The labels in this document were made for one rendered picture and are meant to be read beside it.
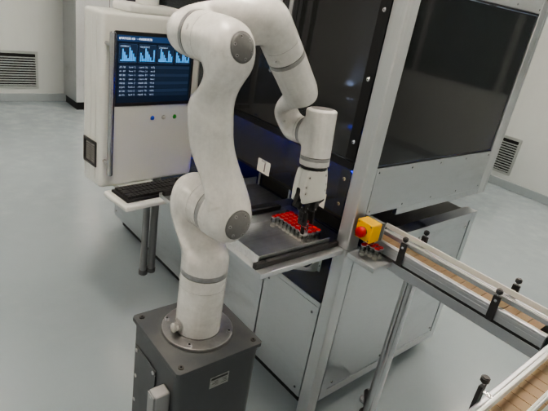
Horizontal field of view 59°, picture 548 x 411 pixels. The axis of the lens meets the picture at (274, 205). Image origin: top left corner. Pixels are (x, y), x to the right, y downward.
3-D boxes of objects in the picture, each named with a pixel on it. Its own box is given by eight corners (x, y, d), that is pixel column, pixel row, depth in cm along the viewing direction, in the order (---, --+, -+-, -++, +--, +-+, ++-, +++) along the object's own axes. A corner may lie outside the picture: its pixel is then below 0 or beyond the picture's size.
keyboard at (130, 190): (185, 178, 241) (186, 174, 241) (202, 188, 233) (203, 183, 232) (111, 191, 214) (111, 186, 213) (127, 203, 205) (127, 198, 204)
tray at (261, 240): (284, 217, 200) (285, 209, 199) (328, 245, 183) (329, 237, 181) (214, 231, 179) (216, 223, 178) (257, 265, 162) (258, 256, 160)
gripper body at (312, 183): (316, 157, 140) (311, 194, 144) (291, 161, 134) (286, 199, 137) (336, 165, 135) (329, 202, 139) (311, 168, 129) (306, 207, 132)
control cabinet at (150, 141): (170, 161, 261) (182, 6, 230) (192, 174, 250) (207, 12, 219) (79, 174, 227) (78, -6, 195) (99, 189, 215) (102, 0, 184)
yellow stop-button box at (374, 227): (366, 232, 181) (370, 214, 178) (381, 240, 176) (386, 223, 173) (352, 236, 176) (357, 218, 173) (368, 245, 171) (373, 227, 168)
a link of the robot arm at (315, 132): (291, 152, 134) (318, 161, 128) (298, 104, 129) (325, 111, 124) (310, 149, 140) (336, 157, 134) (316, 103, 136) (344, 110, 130)
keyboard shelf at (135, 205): (177, 175, 251) (177, 170, 250) (209, 195, 234) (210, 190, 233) (94, 189, 220) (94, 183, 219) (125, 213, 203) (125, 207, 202)
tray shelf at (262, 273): (248, 183, 234) (249, 179, 233) (355, 249, 188) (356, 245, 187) (158, 196, 204) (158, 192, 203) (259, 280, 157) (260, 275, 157)
